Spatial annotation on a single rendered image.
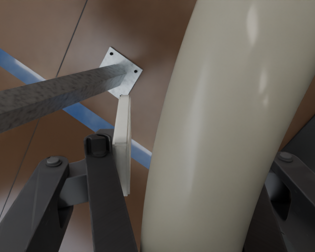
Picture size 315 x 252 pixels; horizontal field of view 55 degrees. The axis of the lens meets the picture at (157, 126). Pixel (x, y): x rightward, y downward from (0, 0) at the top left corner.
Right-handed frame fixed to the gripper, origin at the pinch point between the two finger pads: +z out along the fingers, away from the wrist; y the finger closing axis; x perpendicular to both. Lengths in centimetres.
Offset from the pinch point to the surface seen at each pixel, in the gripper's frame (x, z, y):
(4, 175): -104, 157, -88
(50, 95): -23, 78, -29
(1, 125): -26, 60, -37
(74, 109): -53, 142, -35
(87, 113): -54, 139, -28
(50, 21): -8, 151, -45
